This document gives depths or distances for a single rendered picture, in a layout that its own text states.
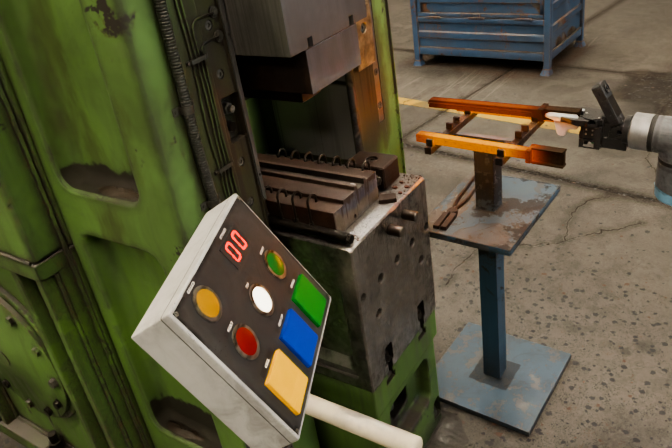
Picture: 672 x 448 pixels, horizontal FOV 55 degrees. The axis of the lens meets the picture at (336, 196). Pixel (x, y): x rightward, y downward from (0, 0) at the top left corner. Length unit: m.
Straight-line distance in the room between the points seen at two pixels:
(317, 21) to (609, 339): 1.72
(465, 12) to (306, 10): 4.02
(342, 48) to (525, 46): 3.80
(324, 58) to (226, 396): 0.74
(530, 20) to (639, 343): 3.01
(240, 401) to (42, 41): 0.89
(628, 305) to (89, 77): 2.13
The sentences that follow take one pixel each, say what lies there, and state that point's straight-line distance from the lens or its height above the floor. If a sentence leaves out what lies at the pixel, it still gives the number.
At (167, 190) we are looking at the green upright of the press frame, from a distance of 1.29.
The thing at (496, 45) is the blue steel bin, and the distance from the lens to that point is 5.27.
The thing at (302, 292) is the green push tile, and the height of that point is 1.03.
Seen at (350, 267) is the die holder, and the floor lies 0.87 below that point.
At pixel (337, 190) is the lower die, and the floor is 0.99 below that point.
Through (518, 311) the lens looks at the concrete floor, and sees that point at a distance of 2.71.
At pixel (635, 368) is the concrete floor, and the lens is 2.52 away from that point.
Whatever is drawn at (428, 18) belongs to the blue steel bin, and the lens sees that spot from 5.46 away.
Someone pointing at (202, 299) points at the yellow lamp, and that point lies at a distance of 0.96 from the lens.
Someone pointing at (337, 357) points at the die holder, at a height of 0.53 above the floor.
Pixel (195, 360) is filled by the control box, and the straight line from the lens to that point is 0.95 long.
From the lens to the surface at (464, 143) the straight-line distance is 1.79.
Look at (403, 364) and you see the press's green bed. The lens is 1.87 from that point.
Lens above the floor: 1.71
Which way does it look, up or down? 28 degrees down
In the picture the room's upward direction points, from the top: 9 degrees counter-clockwise
